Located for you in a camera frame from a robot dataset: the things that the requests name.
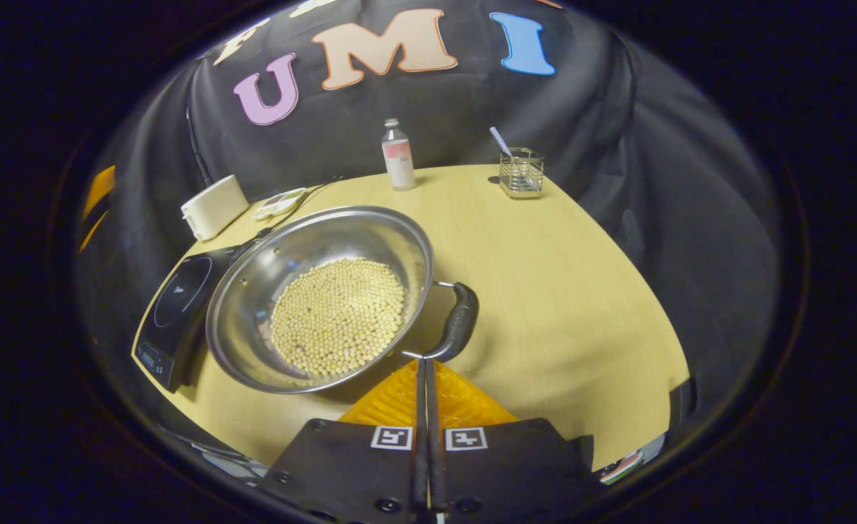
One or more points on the white toaster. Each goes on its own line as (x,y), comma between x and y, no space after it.
(214,207)

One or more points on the black induction cooktop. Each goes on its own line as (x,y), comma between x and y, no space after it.
(177,298)

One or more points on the clear glass cup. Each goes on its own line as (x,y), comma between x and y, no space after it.
(521,178)

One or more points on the red green printed packet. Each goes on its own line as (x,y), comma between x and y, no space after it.
(621,467)

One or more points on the white divided bean tray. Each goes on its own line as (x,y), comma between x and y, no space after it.
(279,204)

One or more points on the white stirring stick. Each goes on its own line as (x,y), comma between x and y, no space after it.
(500,140)

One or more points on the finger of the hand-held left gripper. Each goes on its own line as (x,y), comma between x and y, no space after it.
(100,191)

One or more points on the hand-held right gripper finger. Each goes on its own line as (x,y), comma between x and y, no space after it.
(420,466)
(433,466)

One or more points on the clear bottle with pink label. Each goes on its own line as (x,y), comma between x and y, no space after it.
(399,164)

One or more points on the pile of yellow soybeans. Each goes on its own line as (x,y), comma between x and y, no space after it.
(337,316)

